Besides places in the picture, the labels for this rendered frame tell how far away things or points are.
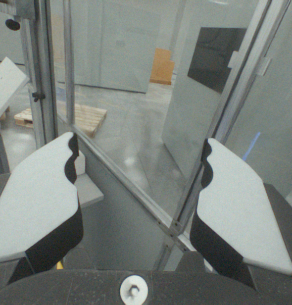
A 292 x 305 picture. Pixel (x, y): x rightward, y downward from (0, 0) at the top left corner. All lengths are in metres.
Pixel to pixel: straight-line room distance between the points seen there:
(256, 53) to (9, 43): 7.51
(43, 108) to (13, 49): 6.64
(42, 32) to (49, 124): 0.41
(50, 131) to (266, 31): 1.00
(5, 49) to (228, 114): 7.56
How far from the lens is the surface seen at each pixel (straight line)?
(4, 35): 7.72
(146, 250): 0.87
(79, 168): 0.99
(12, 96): 0.64
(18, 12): 0.93
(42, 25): 1.01
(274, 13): 0.43
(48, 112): 1.09
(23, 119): 3.45
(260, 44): 0.42
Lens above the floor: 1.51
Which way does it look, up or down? 31 degrees down
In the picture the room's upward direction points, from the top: 12 degrees clockwise
